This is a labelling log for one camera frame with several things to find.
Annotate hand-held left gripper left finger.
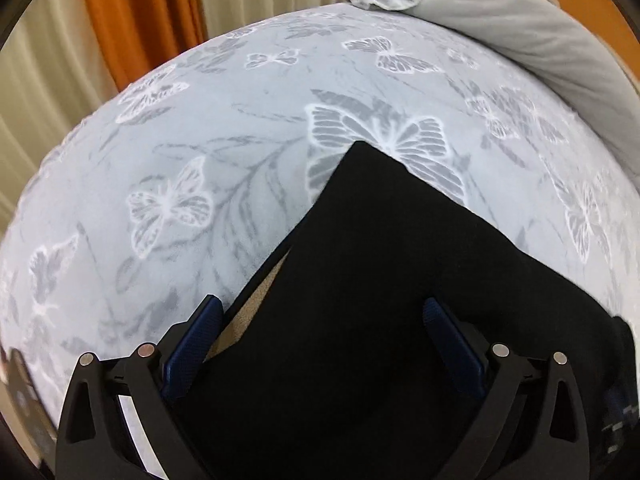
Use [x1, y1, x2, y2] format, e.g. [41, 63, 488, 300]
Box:
[55, 296, 224, 480]

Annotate grey pillow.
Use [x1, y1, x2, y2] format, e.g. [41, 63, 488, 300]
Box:
[407, 0, 640, 186]

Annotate orange curtain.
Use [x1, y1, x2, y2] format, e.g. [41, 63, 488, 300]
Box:
[79, 0, 208, 91]

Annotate butterfly print bedsheet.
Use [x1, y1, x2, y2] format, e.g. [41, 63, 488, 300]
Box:
[0, 1, 640, 466]

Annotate black pants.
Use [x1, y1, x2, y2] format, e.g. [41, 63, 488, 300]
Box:
[172, 140, 626, 480]

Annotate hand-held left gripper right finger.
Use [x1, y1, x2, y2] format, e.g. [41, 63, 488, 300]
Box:
[423, 298, 592, 480]

